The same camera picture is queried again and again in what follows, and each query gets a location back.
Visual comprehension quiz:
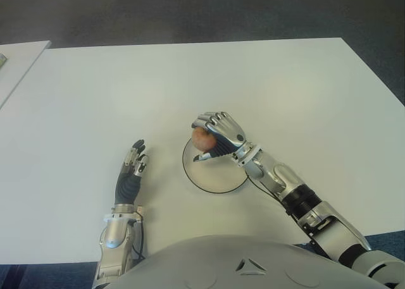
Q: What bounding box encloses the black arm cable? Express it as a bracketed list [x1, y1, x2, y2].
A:
[246, 171, 314, 239]
[132, 218, 147, 260]

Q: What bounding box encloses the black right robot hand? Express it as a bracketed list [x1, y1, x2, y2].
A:
[191, 111, 254, 162]

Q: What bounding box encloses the white plate with black rim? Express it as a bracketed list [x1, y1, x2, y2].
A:
[182, 137, 251, 194]

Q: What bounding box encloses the red yellow apple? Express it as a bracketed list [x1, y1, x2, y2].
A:
[192, 127, 218, 152]

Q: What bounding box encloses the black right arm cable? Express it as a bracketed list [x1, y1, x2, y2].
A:
[246, 171, 314, 239]

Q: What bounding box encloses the grey robot torso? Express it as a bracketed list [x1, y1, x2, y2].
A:
[94, 234, 393, 289]

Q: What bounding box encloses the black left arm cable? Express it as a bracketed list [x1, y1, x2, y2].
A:
[132, 218, 147, 260]

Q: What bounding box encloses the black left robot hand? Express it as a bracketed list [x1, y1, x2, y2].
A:
[114, 139, 149, 206]

